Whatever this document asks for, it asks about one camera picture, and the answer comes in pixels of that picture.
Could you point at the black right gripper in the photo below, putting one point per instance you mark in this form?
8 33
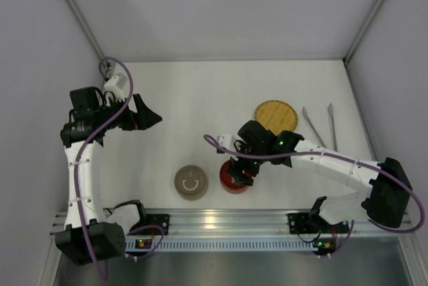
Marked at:
241 170

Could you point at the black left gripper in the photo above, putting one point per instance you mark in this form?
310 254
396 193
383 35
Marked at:
134 116

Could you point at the red round lid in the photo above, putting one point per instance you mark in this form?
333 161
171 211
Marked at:
224 176

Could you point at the red steel lunch bowl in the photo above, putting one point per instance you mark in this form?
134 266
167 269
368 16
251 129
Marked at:
234 189

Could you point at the taupe round lid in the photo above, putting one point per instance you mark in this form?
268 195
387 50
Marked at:
190 172

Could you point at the taupe steel lunch bowl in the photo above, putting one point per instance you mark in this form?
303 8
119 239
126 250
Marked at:
190 189

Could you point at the steel food tongs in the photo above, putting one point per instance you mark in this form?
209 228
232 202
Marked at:
322 125

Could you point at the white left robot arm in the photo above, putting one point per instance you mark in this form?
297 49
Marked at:
89 233

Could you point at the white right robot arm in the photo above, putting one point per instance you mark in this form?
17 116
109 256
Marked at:
380 190

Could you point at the round bamboo tray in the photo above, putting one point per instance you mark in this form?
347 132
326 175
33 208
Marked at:
276 116

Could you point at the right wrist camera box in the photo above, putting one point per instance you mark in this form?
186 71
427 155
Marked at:
227 141

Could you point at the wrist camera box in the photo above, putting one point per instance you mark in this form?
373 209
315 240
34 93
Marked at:
227 141
115 85

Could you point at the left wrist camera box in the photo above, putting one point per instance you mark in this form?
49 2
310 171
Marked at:
115 85

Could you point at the aluminium front rail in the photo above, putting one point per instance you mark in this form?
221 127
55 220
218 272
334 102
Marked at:
201 223

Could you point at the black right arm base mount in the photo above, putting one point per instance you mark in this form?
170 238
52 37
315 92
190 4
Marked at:
301 223

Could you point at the slotted grey cable duct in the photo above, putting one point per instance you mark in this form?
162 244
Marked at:
235 244

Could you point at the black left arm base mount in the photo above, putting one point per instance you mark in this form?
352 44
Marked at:
157 219

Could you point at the left corner aluminium post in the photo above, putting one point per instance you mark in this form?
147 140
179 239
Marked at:
85 27

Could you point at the corner aluminium post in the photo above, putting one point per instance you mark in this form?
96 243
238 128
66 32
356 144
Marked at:
85 27
373 11

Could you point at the right corner aluminium post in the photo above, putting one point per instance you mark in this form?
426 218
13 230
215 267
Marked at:
373 11

